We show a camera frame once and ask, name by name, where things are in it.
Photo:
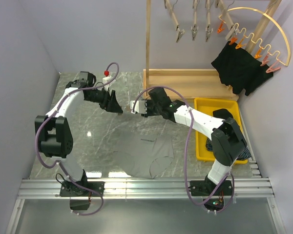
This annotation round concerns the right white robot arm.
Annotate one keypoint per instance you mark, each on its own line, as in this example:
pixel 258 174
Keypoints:
pixel 228 142

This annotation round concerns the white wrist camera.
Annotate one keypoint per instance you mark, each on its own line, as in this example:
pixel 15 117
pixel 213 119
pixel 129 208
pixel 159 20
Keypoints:
pixel 107 80
pixel 139 108

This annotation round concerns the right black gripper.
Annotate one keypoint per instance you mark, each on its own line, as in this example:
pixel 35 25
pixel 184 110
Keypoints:
pixel 149 102

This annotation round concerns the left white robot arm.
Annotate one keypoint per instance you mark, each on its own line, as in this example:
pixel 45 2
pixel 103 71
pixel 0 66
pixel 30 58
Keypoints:
pixel 54 141

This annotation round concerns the striped navy underwear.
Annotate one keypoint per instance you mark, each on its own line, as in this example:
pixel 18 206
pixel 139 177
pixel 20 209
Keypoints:
pixel 244 156

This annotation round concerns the aluminium mounting rail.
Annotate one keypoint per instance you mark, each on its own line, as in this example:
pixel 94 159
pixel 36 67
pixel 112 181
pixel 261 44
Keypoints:
pixel 140 206

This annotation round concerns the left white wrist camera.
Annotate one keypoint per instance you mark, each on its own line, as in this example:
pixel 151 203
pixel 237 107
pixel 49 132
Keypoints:
pixel 107 80

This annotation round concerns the pink clothespin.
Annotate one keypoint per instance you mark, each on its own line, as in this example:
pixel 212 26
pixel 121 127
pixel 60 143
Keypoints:
pixel 265 60
pixel 274 67

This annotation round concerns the orange clothespin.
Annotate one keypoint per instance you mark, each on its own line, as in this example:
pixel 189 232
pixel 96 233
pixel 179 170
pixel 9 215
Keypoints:
pixel 221 27
pixel 241 43
pixel 259 52
pixel 233 40

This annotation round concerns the gold semicircle clip hanger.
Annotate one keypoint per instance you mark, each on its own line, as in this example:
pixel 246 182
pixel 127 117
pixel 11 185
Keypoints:
pixel 278 31

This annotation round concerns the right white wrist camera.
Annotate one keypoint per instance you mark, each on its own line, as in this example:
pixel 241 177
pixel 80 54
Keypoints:
pixel 139 108

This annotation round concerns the black hanging underwear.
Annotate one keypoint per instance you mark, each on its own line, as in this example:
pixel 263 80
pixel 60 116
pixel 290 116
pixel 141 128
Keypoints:
pixel 240 70

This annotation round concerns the black underwear in tray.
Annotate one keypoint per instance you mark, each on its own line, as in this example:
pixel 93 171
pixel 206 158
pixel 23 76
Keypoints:
pixel 222 114

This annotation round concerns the yellow plastic tray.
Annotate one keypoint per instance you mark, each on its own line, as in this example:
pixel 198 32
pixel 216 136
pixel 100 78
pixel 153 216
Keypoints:
pixel 208 106

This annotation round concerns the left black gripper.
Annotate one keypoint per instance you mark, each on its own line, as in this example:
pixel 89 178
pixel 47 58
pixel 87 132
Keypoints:
pixel 110 103

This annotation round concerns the wooden drying rack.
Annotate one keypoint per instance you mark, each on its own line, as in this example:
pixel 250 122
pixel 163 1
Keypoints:
pixel 205 83

